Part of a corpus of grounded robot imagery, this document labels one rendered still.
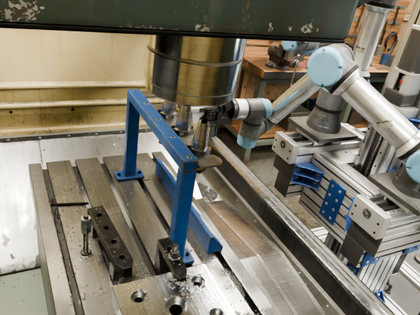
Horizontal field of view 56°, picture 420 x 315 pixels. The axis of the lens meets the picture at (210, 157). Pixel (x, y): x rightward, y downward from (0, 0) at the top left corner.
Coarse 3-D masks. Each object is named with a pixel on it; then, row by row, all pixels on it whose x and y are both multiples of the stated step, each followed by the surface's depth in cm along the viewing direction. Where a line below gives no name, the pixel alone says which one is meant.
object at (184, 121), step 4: (180, 108) 106; (184, 108) 105; (188, 108) 105; (180, 112) 106; (184, 112) 105; (188, 112) 105; (180, 116) 106; (184, 116) 105; (188, 116) 106; (180, 120) 106; (184, 120) 106; (188, 120) 106; (176, 124) 107; (180, 124) 106; (184, 124) 106; (188, 124) 107; (180, 128) 107; (184, 128) 107; (188, 128) 107
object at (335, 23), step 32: (0, 0) 39; (32, 0) 40; (64, 0) 42; (96, 0) 43; (128, 0) 45; (160, 0) 46; (192, 0) 48; (224, 0) 50; (256, 0) 52; (288, 0) 54; (320, 0) 56; (352, 0) 59; (128, 32) 47; (160, 32) 48; (192, 32) 50; (224, 32) 52; (256, 32) 54; (288, 32) 57; (320, 32) 59
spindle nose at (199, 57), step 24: (168, 48) 58; (192, 48) 57; (216, 48) 58; (240, 48) 61; (144, 72) 65; (168, 72) 60; (192, 72) 59; (216, 72) 60; (240, 72) 65; (168, 96) 62; (192, 96) 61; (216, 96) 62
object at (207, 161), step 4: (196, 156) 97; (200, 156) 98; (204, 156) 98; (208, 156) 98; (212, 156) 99; (216, 156) 99; (200, 160) 96; (204, 160) 96; (208, 160) 97; (212, 160) 97; (216, 160) 97; (220, 160) 98; (200, 164) 94; (204, 164) 94; (208, 164) 95; (212, 164) 95; (216, 164) 96; (220, 164) 96; (200, 168) 93
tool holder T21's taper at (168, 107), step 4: (164, 100) 115; (164, 104) 115; (168, 104) 114; (172, 104) 114; (164, 108) 115; (168, 108) 115; (172, 108) 115; (164, 112) 115; (168, 112) 115; (172, 112) 115
